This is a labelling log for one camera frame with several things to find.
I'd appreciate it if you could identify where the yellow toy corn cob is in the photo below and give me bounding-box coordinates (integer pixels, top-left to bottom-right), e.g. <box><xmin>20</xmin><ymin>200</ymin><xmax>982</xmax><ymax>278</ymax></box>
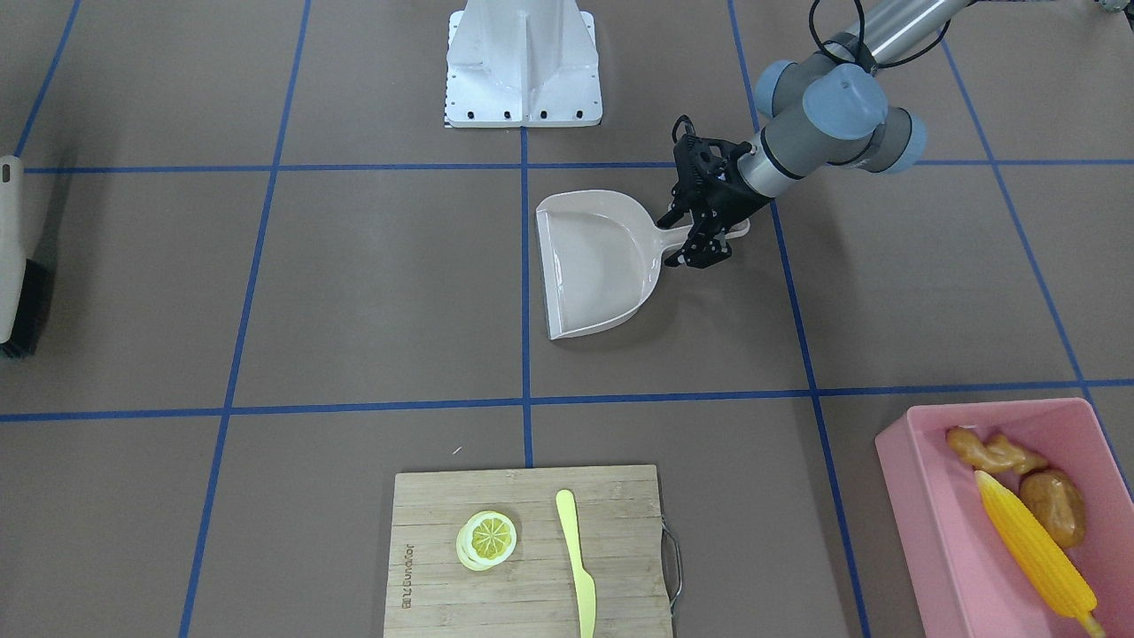
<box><xmin>973</xmin><ymin>470</ymin><xmax>1107</xmax><ymax>637</ymax></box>

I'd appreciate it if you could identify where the beige plastic dustpan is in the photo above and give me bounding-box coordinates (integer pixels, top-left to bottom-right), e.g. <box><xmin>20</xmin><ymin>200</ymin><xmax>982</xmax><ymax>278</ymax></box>
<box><xmin>535</xmin><ymin>190</ymin><xmax>750</xmax><ymax>341</ymax></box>

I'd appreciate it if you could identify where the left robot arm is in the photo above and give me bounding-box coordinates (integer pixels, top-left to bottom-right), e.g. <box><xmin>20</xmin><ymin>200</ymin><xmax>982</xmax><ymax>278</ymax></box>
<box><xmin>657</xmin><ymin>1</ymin><xmax>967</xmax><ymax>269</ymax></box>

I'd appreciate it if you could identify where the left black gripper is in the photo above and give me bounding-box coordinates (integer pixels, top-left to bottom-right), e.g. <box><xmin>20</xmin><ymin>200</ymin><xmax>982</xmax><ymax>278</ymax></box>
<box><xmin>655</xmin><ymin>148</ymin><xmax>771</xmax><ymax>269</ymax></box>

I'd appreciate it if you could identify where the brown toy potato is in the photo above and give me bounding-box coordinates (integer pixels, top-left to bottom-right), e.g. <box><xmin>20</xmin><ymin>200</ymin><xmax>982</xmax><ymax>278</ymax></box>
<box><xmin>1018</xmin><ymin>469</ymin><xmax>1088</xmax><ymax>548</ymax></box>

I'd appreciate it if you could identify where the pink plastic bin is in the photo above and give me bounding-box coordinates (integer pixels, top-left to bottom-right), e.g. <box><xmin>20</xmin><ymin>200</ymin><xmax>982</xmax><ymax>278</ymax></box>
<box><xmin>875</xmin><ymin>397</ymin><xmax>1133</xmax><ymax>637</ymax></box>

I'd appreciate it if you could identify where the wooden cutting board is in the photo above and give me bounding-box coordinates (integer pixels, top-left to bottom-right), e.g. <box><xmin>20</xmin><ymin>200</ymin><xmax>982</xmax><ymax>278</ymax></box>
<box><xmin>382</xmin><ymin>463</ymin><xmax>672</xmax><ymax>637</ymax></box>

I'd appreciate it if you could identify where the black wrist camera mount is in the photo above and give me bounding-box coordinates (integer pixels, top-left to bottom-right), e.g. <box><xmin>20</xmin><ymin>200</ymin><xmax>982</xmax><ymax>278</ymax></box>
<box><xmin>672</xmin><ymin>114</ymin><xmax>752</xmax><ymax>175</ymax></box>

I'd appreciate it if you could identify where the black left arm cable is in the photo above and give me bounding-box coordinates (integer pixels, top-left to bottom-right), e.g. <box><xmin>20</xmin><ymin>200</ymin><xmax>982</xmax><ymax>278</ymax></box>
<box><xmin>809</xmin><ymin>0</ymin><xmax>953</xmax><ymax>73</ymax></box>

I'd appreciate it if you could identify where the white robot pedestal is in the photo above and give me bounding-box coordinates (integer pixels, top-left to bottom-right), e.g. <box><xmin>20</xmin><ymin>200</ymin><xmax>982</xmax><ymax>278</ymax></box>
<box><xmin>443</xmin><ymin>1</ymin><xmax>603</xmax><ymax>128</ymax></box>

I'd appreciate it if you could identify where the yellow plastic knife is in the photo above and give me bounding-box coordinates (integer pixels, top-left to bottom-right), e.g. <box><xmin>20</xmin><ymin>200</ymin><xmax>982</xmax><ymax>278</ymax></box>
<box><xmin>555</xmin><ymin>490</ymin><xmax>598</xmax><ymax>637</ymax></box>

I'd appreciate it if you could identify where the yellow toy lemon slice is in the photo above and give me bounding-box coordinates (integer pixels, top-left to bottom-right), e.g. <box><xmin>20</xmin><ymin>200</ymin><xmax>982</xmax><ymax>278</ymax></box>
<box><xmin>454</xmin><ymin>511</ymin><xmax>518</xmax><ymax>571</ymax></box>

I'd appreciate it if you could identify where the beige hand brush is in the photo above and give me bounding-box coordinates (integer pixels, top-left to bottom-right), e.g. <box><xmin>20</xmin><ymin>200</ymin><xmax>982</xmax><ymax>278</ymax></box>
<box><xmin>1</xmin><ymin>156</ymin><xmax>54</xmax><ymax>359</ymax></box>

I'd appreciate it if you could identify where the tan toy ginger root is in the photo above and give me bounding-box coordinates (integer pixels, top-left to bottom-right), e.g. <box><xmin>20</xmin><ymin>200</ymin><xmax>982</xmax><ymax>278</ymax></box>
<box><xmin>946</xmin><ymin>427</ymin><xmax>1049</xmax><ymax>476</ymax></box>

